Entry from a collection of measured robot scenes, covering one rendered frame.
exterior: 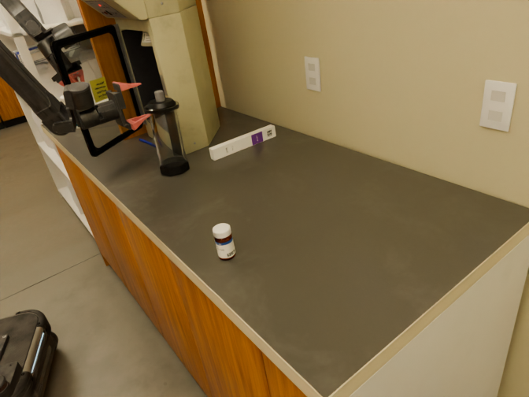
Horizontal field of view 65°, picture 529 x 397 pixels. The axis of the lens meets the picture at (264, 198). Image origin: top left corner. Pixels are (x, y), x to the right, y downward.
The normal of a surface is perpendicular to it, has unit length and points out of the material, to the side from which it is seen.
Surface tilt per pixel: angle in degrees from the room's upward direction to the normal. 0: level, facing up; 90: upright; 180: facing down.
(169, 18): 90
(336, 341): 0
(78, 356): 0
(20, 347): 0
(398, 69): 90
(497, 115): 90
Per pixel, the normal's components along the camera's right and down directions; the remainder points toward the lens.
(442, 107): -0.79, 0.40
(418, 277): -0.13, -0.85
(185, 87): 0.60, 0.33
